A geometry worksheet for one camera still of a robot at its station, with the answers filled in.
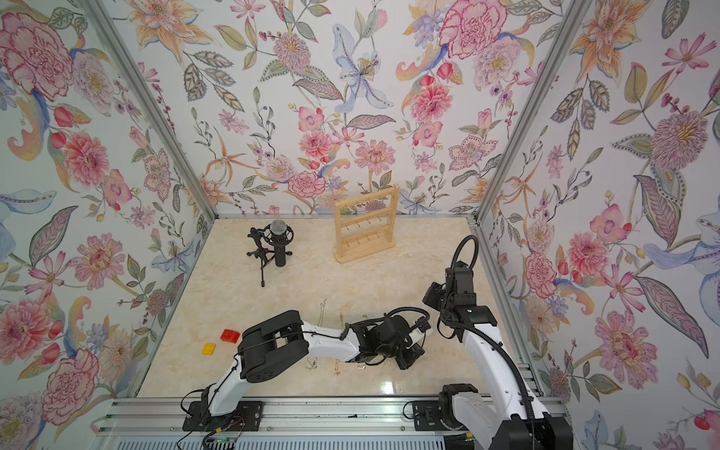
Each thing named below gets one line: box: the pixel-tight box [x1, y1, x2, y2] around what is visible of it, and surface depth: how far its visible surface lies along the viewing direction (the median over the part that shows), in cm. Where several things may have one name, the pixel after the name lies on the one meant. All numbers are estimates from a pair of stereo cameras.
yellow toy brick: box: [200, 343, 217, 356], surface depth 88 cm
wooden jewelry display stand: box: [332, 183, 401, 265], surface depth 106 cm
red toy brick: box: [219, 329, 241, 345], surface depth 90 cm
